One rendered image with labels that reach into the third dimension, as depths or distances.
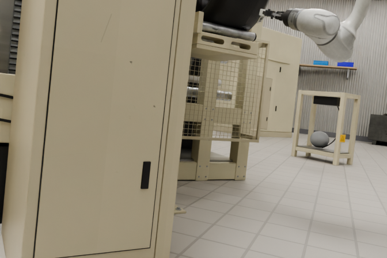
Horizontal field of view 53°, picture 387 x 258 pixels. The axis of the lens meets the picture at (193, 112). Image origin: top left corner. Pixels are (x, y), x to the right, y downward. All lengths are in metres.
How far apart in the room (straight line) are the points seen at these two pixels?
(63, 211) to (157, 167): 0.26
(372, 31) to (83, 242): 9.51
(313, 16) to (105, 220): 1.03
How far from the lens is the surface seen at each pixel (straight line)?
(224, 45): 1.87
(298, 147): 4.75
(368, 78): 10.00
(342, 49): 1.66
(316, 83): 9.97
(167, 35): 1.06
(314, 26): 1.53
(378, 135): 9.11
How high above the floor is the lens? 0.55
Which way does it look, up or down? 2 degrees down
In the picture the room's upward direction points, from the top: 6 degrees clockwise
